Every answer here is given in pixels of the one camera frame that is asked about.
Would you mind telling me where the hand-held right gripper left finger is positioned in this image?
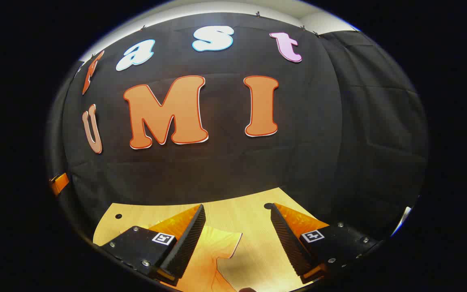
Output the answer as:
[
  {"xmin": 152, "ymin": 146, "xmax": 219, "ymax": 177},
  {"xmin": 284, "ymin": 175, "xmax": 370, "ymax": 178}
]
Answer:
[{"xmin": 101, "ymin": 204, "xmax": 206, "ymax": 284}]

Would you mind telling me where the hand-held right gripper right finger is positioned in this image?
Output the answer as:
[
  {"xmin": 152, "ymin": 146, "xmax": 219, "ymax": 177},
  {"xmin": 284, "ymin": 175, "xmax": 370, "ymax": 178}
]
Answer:
[{"xmin": 270, "ymin": 203, "xmax": 380, "ymax": 284}]

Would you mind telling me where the orange T-shirt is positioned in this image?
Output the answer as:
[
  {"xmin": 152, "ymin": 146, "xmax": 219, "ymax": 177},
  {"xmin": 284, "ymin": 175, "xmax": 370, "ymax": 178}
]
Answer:
[{"xmin": 165, "ymin": 225, "xmax": 243, "ymax": 292}]

